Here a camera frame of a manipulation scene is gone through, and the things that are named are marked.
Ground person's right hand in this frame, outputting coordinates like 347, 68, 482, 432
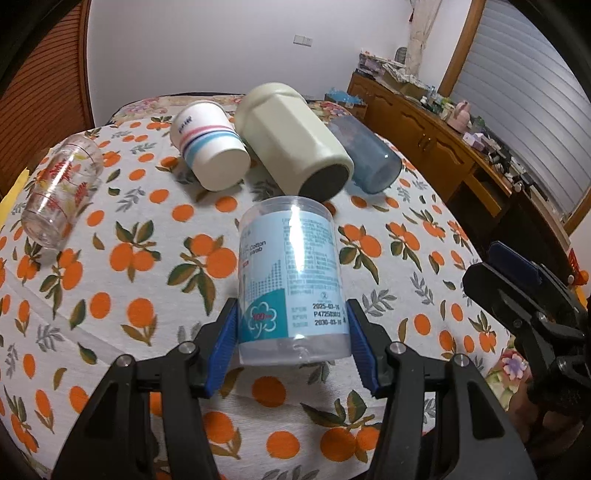
508, 378, 584, 457

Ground blue plastic item on bed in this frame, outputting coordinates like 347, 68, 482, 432
325, 88, 365, 108

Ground wooden sideboard cabinet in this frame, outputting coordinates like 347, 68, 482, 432
348, 72, 572, 281

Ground striped white paper cup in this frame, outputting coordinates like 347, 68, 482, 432
169, 100, 250, 191

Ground yellow blanket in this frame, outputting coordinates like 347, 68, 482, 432
0, 168, 30, 227

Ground wooden louvered wardrobe door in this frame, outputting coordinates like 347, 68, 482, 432
1, 1, 95, 195

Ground clear cotton swab container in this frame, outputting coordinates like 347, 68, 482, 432
238, 196, 351, 366

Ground cream ceramic mug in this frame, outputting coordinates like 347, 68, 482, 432
235, 82, 355, 203

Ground white wall switch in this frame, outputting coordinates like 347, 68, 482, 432
293, 35, 312, 47

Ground clear glass with red print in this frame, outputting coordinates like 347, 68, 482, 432
21, 134, 104, 249

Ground grey window blind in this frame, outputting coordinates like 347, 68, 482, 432
451, 1, 590, 214

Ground pink kettle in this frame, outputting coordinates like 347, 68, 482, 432
447, 100, 471, 134

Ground beige curtain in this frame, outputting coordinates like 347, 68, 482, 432
405, 0, 442, 76

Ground blue translucent plastic cup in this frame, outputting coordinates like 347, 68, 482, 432
328, 115, 403, 194

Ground floral bed sheet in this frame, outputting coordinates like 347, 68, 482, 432
106, 94, 366, 127

